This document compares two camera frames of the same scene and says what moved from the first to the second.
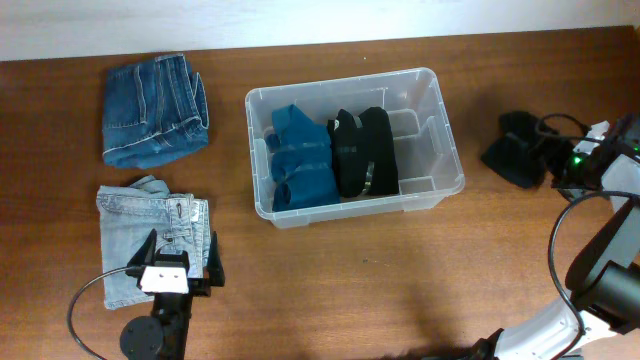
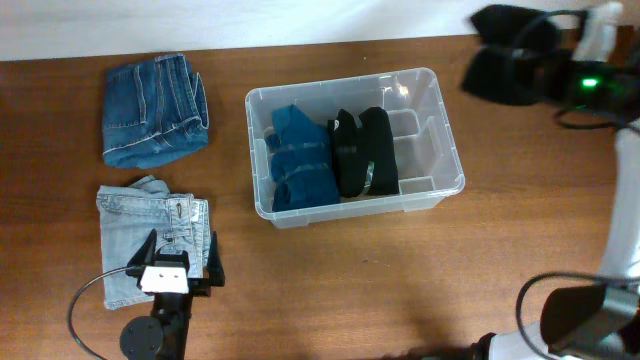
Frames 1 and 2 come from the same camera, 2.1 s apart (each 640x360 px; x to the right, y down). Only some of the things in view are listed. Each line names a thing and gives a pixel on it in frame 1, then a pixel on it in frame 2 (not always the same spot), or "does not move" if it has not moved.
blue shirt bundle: [304, 172] does not move
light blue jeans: [127, 213] does not move
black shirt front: [523, 153] to [508, 66]
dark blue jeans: [153, 111] does not move
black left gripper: [202, 286] does not move
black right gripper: [559, 184] to [555, 67]
